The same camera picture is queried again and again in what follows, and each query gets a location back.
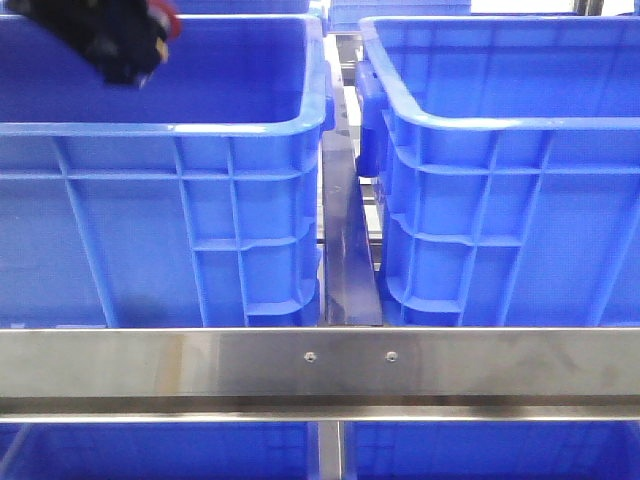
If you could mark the blue bin rear right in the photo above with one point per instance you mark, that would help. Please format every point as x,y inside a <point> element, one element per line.
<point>344,16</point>

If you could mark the stainless steel front rail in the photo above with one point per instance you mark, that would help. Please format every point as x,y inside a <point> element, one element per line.
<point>316,374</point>

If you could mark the blue plastic bin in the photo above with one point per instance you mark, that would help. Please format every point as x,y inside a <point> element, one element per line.
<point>188,202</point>
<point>505,156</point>

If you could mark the blue bin rear left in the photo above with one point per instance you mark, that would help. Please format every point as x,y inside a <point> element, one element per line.
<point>250,7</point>

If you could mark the steel centre divider rail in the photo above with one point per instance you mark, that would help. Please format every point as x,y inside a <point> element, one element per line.
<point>351,294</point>

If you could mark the blue plastic bin right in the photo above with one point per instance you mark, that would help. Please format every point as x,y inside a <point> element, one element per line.
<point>505,156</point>

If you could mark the blue bin lower left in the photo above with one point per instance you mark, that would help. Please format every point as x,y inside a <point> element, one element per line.
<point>163,451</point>

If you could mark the blue bin lower right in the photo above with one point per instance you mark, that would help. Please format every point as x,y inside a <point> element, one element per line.
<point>493,450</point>

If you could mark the blue plastic bin left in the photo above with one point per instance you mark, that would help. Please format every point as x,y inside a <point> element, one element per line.
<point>188,202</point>

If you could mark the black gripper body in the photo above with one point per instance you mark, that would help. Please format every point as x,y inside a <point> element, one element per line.
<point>125,41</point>

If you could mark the red push button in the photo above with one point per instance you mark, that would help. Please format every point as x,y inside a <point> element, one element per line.
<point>170,17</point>

